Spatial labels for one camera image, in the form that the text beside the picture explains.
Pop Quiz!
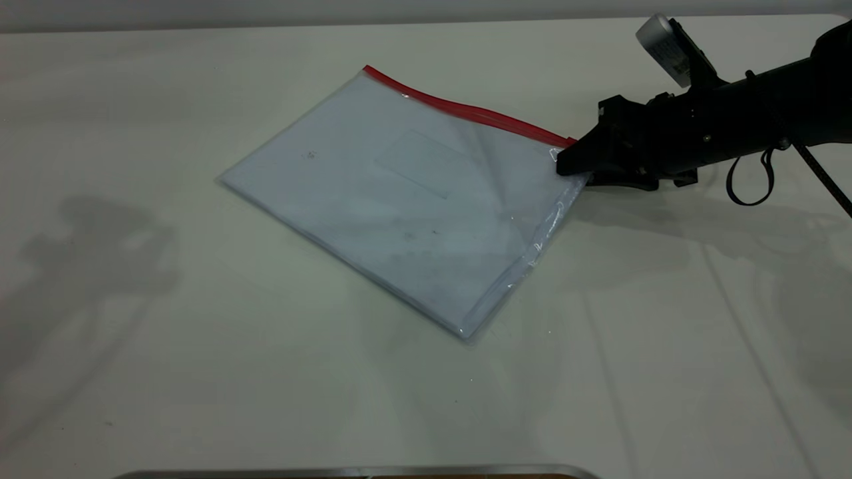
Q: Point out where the thin black cable loop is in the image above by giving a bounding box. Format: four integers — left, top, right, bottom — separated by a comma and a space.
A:
725, 143, 777, 207

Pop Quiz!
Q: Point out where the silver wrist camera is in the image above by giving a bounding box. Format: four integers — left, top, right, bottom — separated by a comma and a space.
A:
636, 13, 723, 90

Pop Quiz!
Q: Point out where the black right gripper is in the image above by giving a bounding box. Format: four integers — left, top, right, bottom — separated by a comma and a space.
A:
555, 59, 817, 192

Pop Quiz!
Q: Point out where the metal edge bar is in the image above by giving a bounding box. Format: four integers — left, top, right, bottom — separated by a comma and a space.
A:
113, 464, 600, 479

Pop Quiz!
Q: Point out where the transparent zip bag red strip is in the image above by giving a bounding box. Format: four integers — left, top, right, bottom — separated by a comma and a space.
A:
216, 65, 590, 343

